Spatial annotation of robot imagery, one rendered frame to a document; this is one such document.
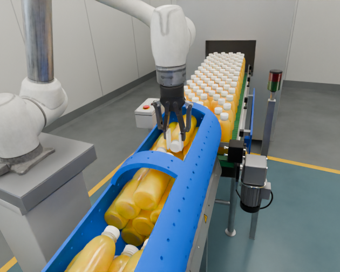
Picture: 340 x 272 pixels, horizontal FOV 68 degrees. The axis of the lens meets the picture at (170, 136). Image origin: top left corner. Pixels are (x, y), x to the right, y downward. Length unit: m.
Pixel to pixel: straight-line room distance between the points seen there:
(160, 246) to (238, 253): 1.52
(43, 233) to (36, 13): 0.84
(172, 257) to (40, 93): 0.85
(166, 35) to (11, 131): 0.67
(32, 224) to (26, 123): 0.39
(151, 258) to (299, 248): 1.74
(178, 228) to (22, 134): 0.72
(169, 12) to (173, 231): 0.53
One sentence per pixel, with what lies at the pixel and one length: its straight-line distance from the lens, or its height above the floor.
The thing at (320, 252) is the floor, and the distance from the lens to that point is 2.21.
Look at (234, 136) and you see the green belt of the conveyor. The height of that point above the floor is 0.90.
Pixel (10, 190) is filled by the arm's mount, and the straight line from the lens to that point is 1.06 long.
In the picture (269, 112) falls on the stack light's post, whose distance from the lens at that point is 1.51.
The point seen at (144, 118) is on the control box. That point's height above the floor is 1.06.
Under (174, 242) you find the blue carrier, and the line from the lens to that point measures 0.58.
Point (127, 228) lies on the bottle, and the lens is 0.79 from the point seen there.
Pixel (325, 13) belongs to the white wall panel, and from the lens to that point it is 5.07.
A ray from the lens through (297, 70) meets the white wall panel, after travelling 5.22.
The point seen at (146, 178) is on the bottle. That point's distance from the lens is 0.70.
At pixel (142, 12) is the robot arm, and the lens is 0.90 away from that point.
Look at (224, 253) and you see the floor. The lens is 2.03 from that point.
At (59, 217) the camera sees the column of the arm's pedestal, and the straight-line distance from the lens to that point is 1.23.
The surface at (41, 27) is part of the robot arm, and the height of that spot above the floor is 1.55.
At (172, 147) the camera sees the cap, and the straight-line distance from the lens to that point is 0.89.
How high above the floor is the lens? 1.62
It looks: 29 degrees down
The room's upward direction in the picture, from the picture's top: 4 degrees counter-clockwise
